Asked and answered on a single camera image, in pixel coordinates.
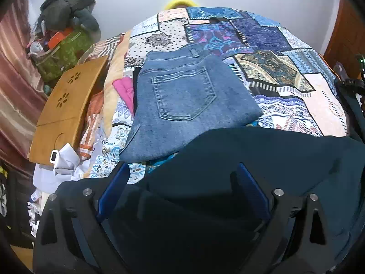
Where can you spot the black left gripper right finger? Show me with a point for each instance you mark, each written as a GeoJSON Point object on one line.
{"type": "Point", "coordinates": [293, 236]}

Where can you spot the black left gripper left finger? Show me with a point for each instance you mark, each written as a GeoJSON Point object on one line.
{"type": "Point", "coordinates": [70, 237]}

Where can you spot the dark teal fleece pants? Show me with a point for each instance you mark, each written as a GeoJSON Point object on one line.
{"type": "Point", "coordinates": [189, 215]}

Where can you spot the brown wooden door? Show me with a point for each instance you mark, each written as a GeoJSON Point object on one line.
{"type": "Point", "coordinates": [347, 40]}

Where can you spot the blue patchwork bedspread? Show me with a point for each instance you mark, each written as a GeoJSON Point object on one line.
{"type": "Point", "coordinates": [291, 83]}

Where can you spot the white crumpled sheet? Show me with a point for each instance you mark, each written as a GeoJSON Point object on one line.
{"type": "Point", "coordinates": [68, 167]}

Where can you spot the small white digital clock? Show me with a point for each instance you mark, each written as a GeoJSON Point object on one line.
{"type": "Point", "coordinates": [53, 156]}

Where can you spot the bamboo laptop tray table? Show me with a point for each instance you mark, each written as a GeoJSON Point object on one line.
{"type": "Point", "coordinates": [62, 118]}

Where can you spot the pink folded garment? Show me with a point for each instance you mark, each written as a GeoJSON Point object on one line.
{"type": "Point", "coordinates": [124, 88]}

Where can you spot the folded blue denim jeans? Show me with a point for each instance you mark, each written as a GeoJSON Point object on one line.
{"type": "Point", "coordinates": [180, 95]}

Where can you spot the green patterned storage bag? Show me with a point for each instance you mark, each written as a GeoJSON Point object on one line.
{"type": "Point", "coordinates": [64, 56]}

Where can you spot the black folded garment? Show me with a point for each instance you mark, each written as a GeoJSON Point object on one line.
{"type": "Point", "coordinates": [135, 74]}

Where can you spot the striped orange patterned pillow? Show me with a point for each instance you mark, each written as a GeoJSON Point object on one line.
{"type": "Point", "coordinates": [100, 55]}

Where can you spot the yellow curved headboard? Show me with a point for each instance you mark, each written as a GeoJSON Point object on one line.
{"type": "Point", "coordinates": [173, 4]}

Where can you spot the orange box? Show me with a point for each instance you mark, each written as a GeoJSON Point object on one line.
{"type": "Point", "coordinates": [58, 37]}

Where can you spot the dark grey jacket pile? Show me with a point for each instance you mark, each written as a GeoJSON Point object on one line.
{"type": "Point", "coordinates": [57, 15]}

